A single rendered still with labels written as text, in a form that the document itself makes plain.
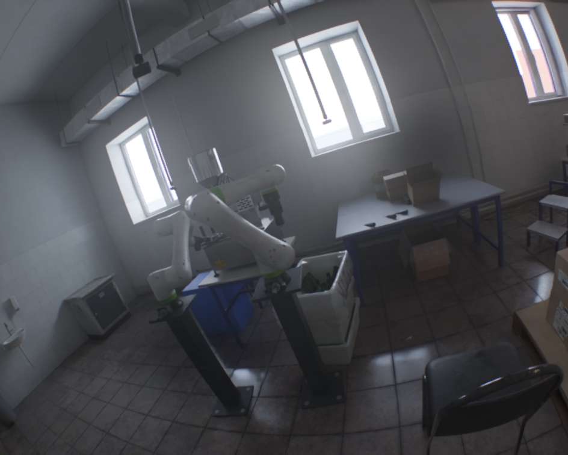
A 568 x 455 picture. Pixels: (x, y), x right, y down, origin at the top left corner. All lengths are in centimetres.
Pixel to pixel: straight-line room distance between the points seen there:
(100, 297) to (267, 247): 386
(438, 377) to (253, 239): 93
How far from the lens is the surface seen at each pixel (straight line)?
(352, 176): 358
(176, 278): 155
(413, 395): 184
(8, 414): 455
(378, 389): 190
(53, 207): 540
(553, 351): 191
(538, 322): 207
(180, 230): 172
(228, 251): 230
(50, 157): 575
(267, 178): 132
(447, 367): 116
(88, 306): 460
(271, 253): 114
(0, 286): 481
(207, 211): 103
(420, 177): 256
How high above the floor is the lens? 151
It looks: 14 degrees down
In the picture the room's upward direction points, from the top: 20 degrees counter-clockwise
